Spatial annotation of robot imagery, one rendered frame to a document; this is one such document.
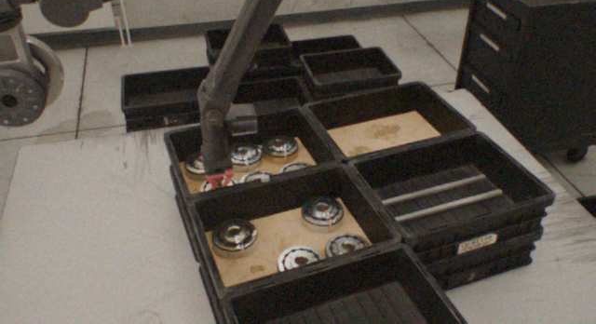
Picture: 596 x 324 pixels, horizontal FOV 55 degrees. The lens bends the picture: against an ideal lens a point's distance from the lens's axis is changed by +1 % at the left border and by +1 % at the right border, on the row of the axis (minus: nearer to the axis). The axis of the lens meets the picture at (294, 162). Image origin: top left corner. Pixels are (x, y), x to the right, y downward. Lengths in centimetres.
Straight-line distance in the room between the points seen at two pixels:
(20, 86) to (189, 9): 306
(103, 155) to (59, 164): 13
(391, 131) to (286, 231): 53
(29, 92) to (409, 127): 104
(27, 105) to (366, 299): 86
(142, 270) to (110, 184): 38
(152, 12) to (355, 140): 289
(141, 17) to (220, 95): 318
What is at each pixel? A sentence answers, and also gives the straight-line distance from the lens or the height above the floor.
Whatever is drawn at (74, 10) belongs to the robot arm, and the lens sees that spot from 105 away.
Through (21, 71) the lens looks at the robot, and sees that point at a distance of 140.
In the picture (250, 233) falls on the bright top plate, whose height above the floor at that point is 86.
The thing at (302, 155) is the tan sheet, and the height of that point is 83.
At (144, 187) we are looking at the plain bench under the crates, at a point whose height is 70.
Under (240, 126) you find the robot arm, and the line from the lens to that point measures 131.
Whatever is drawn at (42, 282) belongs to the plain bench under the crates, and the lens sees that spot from 157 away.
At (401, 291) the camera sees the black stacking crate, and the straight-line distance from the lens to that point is 127.
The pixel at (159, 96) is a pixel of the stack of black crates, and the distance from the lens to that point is 265.
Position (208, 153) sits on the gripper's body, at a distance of 135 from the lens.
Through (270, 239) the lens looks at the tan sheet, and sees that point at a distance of 135.
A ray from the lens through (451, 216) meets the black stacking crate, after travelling 146.
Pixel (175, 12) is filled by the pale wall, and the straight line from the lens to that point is 437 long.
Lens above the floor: 177
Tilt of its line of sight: 37 degrees down
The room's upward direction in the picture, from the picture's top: straight up
